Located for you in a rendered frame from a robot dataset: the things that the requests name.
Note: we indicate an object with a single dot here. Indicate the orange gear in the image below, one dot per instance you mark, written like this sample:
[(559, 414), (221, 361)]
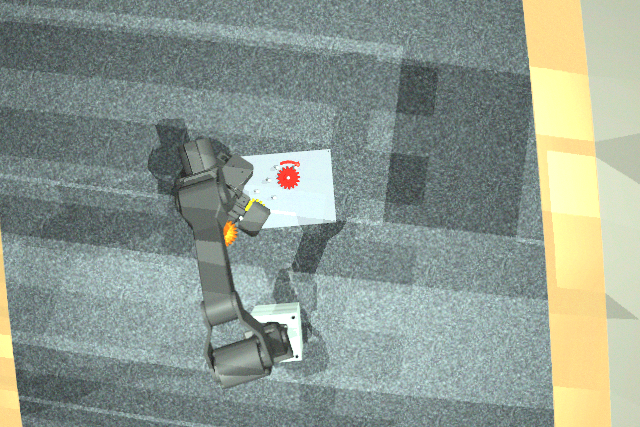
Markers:
[(229, 233)]

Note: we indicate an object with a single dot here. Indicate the red gear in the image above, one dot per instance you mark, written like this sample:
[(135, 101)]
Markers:
[(293, 177)]

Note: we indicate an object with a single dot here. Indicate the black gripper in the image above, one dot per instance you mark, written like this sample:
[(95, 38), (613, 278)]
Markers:
[(253, 219)]

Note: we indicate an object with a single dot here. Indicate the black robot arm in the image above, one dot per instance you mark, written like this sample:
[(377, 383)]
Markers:
[(203, 203)]

